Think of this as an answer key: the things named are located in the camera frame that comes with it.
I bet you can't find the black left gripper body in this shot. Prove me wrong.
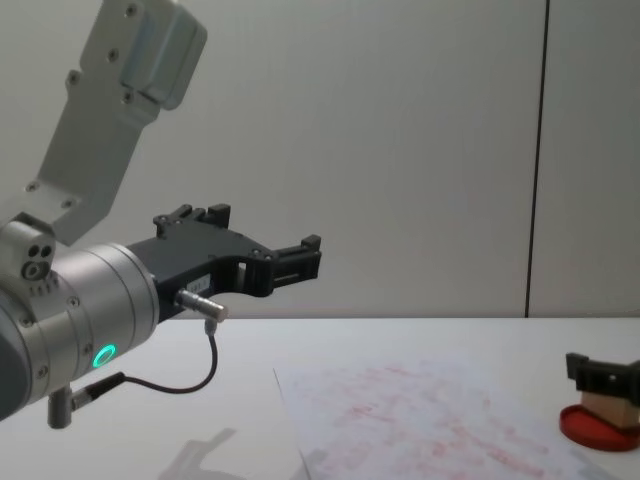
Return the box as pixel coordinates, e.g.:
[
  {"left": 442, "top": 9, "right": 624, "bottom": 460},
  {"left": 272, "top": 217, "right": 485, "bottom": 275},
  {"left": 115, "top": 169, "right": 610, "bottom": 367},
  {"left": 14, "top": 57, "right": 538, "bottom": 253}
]
[{"left": 127, "top": 226, "right": 263, "bottom": 324}]

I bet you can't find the thin dark gripper cable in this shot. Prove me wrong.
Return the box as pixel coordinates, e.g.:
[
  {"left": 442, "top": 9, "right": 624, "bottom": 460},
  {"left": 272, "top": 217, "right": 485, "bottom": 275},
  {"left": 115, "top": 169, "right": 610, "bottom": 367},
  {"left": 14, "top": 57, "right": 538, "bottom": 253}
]
[{"left": 69, "top": 288, "right": 231, "bottom": 411}]

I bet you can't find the round red ink pad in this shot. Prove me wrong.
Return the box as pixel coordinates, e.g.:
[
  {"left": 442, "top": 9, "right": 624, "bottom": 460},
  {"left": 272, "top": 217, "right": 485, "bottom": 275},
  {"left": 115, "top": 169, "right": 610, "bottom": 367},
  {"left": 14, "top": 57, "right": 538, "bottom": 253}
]
[{"left": 558, "top": 403, "right": 640, "bottom": 447}]

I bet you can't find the wooden stamp block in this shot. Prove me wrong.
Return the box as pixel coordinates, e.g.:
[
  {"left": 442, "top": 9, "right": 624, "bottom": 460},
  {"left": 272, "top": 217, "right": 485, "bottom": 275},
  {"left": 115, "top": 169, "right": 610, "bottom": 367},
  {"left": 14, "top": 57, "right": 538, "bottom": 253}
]
[{"left": 582, "top": 390, "right": 635, "bottom": 429}]

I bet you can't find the white paper with red stamps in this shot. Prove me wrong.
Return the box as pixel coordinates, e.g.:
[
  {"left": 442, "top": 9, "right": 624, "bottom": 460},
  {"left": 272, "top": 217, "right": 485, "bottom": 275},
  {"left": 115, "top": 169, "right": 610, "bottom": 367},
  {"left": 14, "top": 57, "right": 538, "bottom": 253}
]
[{"left": 273, "top": 358, "right": 640, "bottom": 480}]

